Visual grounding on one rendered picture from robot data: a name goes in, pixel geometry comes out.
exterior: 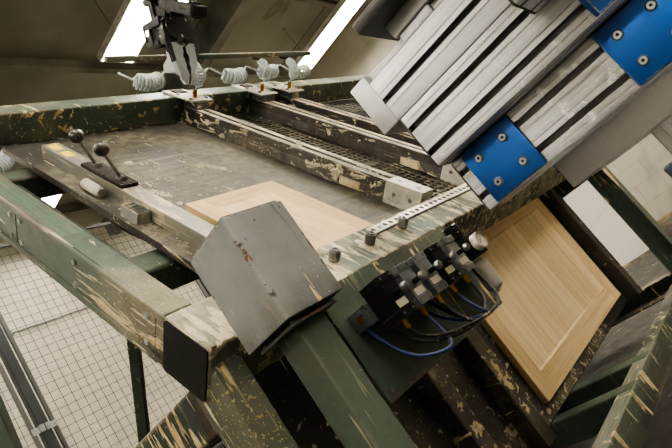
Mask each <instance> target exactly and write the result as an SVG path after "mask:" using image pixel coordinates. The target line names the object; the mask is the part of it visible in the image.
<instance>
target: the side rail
mask: <svg viewBox="0 0 672 448"><path fill-rule="evenodd" d="M0 236H1V237H2V238H3V239H5V240H6V241H7V242H8V243H9V244H11V245H12V246H13V247H14V248H16V249H17V250H18V251H19V252H21V253H22V254H23V255H24V256H25V257H27V258H28V259H29V260H30V261H32V262H33V263H34V264H35V265H37V266H38V267H39V268H40V269H41V270H43V271H44V272H45V273H46V274H48V275H49V276H50V277H51V278H53V279H54V280H55V281H56V282H57V283H59V284H60V285H61V286H62V287H64V288H65V289H66V290H67V291H69V292H70V293H71V294H72V295H73V296H75V297H76V298H77V299H78V300H80V301H81V302H82V303H83V304H85V305H86V306H87V307H88V308H89V309H91V310H92V311H93V312H94V313H96V314H97V315H98V316H99V317H101V318H102V319H103V320H104V321H105V322H107V323H108V324H109V325H110V326H112V327H113V328H114V329H115V330H117V331H118V332H119V333H120V334H121V335H123V336H124V337H125V338H126V339H128V340H129V341H130V342H131V343H133V344H134V345H135V346H136V347H137V348H139V349H140V350H141V351H142V352H144V353H145V354H146V355H147V356H149V357H150V358H151V359H152V360H153V361H155V362H156V363H157V364H158V365H160V366H161V367H163V323H164V321H165V317H166V316H168V315H170V314H172V313H174V312H177V311H179V310H181V309H183V308H186V307H188V306H190V305H192V304H191V303H190V302H189V301H187V300H186V299H185V298H183V297H182V296H180V295H179V294H177V293H176V292H174V291H173V290H171V289H170V288H168V287H167V286H165V285H164V284H162V283H161V282H159V281H158V280H156V279H155V278H153V277H152V276H150V275H149V274H147V273H146V272H144V271H143V270H141V269H140V268H139V267H137V266H136V265H134V264H133V263H131V262H130V261H128V260H127V259H125V258H124V257H122V256H121V255H119V254H118V253H116V252H115V251H113V250H112V249H110V248H109V247H107V246H106V245H104V244H103V243H101V242H100V241H98V240H97V239H95V238H94V237H93V236H91V235H90V234H88V233H87V232H85V231H84V230H82V229H81V228H79V227H78V226H76V225H75V224H73V223H72V222H70V221H69V220H67V219H66V218H64V217H63V216H61V215H60V214H58V213H57V212H55V211H54V210H52V209H51V208H49V207H48V206H46V205H45V204H44V203H42V202H41V201H39V200H38V199H36V198H35V197H33V196H32V195H30V194H29V193H27V192H26V191H24V190H23V189H21V188H20V187H18V186H17V185H15V184H14V183H12V182H11V181H9V180H8V179H6V178H5V177H3V176H2V175H0Z"/></svg>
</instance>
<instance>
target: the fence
mask: <svg viewBox="0 0 672 448"><path fill-rule="evenodd" d="M54 144H57V145H59V146H61V147H63V148H65V149H58V150H54V149H52V148H50V147H48V146H47V145H54ZM41 146H42V158H44V159H46V160H47V161H49V162H51V163H52V164H54V165H56V166H58V167H59V168H61V169H63V170H64V171H66V172H68V173H70V174H71V175H73V176H75V177H76V178H78V179H80V180H83V179H85V178H88V179H90V180H92V181H93V182H95V183H97V184H99V185H100V186H102V187H103V188H104V189H105V191H106V192H105V194H106V195H107V196H109V197H111V198H113V199H114V200H116V201H118V202H119V203H121V204H127V203H131V202H134V201H135V202H137V203H139V204H141V205H143V206H144V207H146V208H148V209H150V210H151V211H152V222H154V223H156V224H157V225H159V226H161V227H162V228H164V229H166V230H168V231H169V232H171V233H173V234H175V235H176V236H178V237H180V238H181V239H183V240H185V241H187V242H188V243H190V244H192V245H193V246H195V247H197V248H199V247H200V246H201V244H202V243H203V242H204V240H205V239H206V237H207V236H208V235H209V233H210V232H211V230H212V229H213V227H214V226H213V225H212V224H210V223H208V222H206V221H204V220H202V219H200V218H198V217H197V216H195V215H193V214H191V213H189V212H187V211H185V210H183V209H182V208H180V207H178V206H176V205H174V204H172V203H170V202H168V201H167V200H165V199H163V198H161V197H159V196H157V195H155V194H153V193H152V192H150V191H148V190H146V189H144V188H142V187H140V186H134V187H129V188H125V189H120V188H118V187H117V186H115V185H113V184H111V183H109V182H108V181H106V180H104V179H102V178H100V177H99V176H97V175H95V174H93V173H91V172H90V171H88V170H86V169H84V168H82V167H81V163H85V162H90V161H91V160H90V159H88V158H86V157H84V156H82V155H80V154H78V153H77V152H75V151H73V150H71V149H69V148H67V147H65V146H63V145H62V144H60V143H52V144H45V145H41ZM62 151H70V152H72V153H74V154H76V155H75V156H69V157H66V156H64V155H63V154H61V153H59V152H62Z"/></svg>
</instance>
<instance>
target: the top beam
mask: <svg viewBox="0 0 672 448"><path fill-rule="evenodd" d="M363 77H370V76H366V75H358V76H346V77H334V78H323V79H311V80H299V81H291V86H293V87H300V89H304V91H300V98H303V99H306V100H310V101H313V102H316V103H321V102H328V101H335V100H343V99H350V98H355V97H354V96H353V95H352V94H351V91H352V89H353V88H354V87H355V86H356V85H357V84H358V82H359V81H360V80H361V79H362V78H363ZM264 88H265V89H268V90H271V89H273V90H274V91H275V92H278V94H273V101H276V102H279V95H280V90H279V89H275V88H272V87H268V86H265V85H264ZM197 94H199V95H202V96H209V98H211V99H213V101H207V102H208V109H211V110H214V111H216V112H219V113H222V114H225V115H232V114H240V113H247V112H251V100H252V93H251V92H248V91H245V90H242V89H238V88H235V87H232V86H229V87H217V88H205V89H197ZM184 106H185V105H184V100H182V99H179V98H177V97H174V96H171V95H168V94H165V93H163V92H158V93H147V94H135V95H123V96H112V97H100V98H88V99H76V100H65V101H53V102H41V103H29V104H18V105H6V106H0V146H4V145H12V144H19V143H26V142H34V141H41V140H49V139H56V138H63V137H68V134H69V132H70V131H71V130H73V129H79V130H81V131H82V132H83V133H84V135H85V134H93V133H100V132H107V131H115V130H122V129H129V128H137V127H144V126H152V125H159V124H166V123H174V122H181V121H183V110H184Z"/></svg>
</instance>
